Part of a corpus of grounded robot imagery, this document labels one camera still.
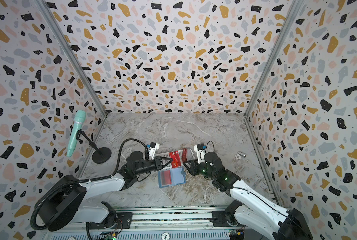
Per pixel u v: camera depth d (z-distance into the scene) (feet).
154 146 2.51
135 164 2.12
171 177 2.88
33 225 1.22
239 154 3.23
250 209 1.66
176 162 2.62
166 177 2.88
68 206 1.36
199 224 2.41
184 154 3.05
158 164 2.35
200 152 2.21
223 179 1.94
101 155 3.11
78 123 2.40
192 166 2.22
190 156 3.03
